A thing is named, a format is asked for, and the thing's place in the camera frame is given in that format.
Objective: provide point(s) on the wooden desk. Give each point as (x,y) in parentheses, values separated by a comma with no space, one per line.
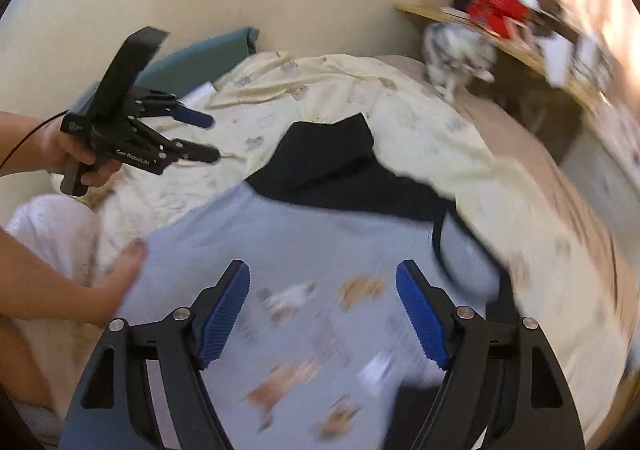
(520,55)

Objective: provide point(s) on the white nightstand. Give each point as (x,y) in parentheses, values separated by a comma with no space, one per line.
(600,165)

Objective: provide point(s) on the teal padded headboard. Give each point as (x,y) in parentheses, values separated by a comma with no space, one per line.
(215,50)

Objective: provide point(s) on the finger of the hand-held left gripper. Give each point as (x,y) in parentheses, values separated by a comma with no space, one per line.
(197,119)
(200,153)

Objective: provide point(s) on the white paper sheet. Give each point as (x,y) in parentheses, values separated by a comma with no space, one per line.
(555,60)

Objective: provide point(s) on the person's left hand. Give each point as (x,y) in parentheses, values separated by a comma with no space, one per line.
(102,175)

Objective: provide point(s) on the grey tabby cat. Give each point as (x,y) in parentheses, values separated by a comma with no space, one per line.
(450,50)

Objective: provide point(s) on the small white cloth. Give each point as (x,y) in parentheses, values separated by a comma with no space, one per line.
(200,95)

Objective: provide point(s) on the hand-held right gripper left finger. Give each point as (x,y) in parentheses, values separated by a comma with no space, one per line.
(225,315)

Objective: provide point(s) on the beige bed sheet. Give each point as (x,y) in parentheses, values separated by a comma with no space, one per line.
(525,145)

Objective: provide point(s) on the red printed box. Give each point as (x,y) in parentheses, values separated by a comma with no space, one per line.
(495,5)

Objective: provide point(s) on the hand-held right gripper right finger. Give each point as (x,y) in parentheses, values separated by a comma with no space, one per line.
(420,315)

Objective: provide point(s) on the yellow bear print duvet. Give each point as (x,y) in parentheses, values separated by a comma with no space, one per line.
(400,130)

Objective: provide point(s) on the wide beige curtain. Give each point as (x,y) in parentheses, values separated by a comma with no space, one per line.
(615,5)

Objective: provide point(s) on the light blue shirt black sleeves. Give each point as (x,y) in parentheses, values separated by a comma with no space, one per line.
(325,230)

